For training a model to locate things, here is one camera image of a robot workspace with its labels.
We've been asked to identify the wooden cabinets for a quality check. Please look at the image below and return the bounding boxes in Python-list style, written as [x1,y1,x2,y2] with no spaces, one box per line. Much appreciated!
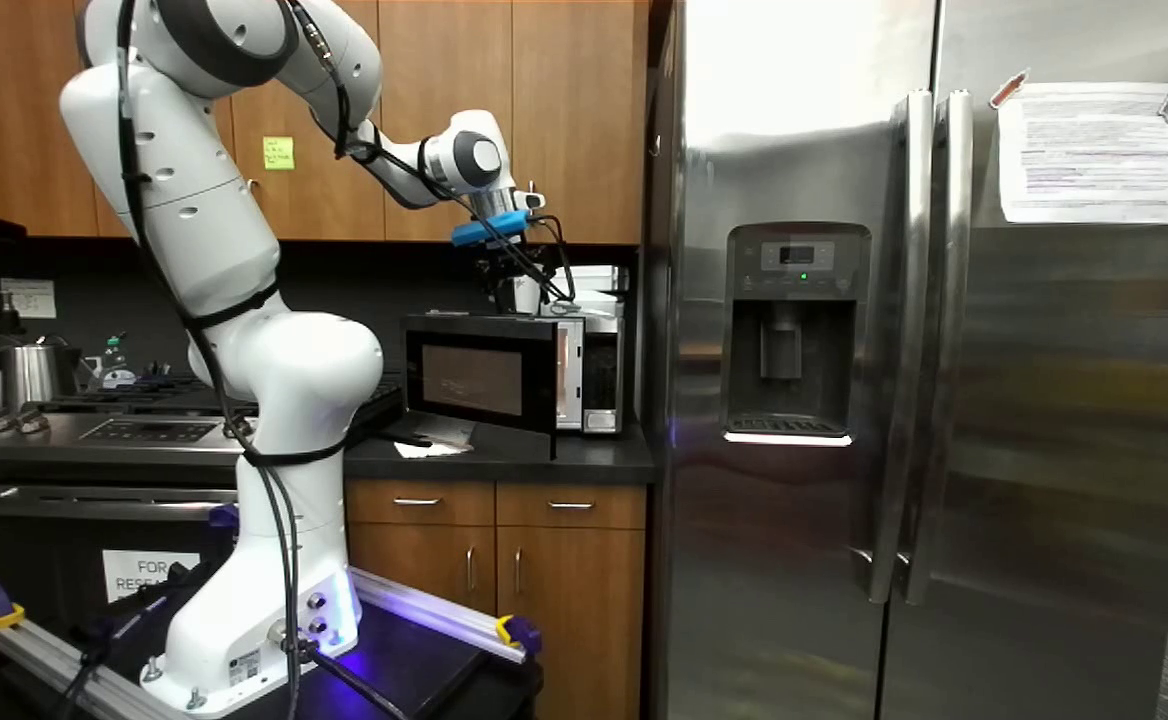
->
[0,0,649,245]
[350,481,649,720]

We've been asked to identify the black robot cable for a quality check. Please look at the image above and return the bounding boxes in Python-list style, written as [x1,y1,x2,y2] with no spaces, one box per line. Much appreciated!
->
[109,0,410,720]

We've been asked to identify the wooden upper cabinets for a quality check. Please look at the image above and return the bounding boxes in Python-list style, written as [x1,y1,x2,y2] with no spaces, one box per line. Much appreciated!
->
[0,0,649,245]

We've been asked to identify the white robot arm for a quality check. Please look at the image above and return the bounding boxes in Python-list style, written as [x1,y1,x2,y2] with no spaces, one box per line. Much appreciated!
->
[62,0,531,720]

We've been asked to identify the black stainless microwave oven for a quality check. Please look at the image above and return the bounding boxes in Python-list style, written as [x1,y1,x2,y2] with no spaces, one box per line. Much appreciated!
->
[402,310,623,436]

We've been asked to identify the steel kettle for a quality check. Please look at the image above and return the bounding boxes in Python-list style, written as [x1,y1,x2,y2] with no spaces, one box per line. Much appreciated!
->
[0,341,70,409]

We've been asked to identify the white paper on refrigerator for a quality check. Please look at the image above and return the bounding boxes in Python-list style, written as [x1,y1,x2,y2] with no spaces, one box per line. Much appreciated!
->
[991,76,1168,229]

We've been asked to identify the yellow sticky note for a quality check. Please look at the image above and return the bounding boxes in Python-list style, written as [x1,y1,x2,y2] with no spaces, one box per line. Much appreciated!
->
[262,137,297,170]

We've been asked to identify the black gas stove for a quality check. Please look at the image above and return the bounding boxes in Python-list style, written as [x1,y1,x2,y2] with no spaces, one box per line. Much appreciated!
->
[0,391,236,630]

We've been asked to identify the white paper on counter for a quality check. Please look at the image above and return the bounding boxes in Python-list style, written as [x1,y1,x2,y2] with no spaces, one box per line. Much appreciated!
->
[392,440,474,461]

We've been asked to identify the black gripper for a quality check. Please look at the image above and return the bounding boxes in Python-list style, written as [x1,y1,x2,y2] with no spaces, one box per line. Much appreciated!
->
[480,239,557,317]

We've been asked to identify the stainless steel refrigerator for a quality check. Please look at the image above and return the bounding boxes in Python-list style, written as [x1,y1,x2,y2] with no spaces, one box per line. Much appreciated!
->
[649,0,1168,720]

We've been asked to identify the wooden lower cabinets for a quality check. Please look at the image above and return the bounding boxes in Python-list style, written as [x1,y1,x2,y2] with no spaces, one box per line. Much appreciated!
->
[350,481,649,720]

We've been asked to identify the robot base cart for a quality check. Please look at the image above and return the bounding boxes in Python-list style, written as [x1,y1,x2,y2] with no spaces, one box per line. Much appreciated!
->
[0,569,540,720]

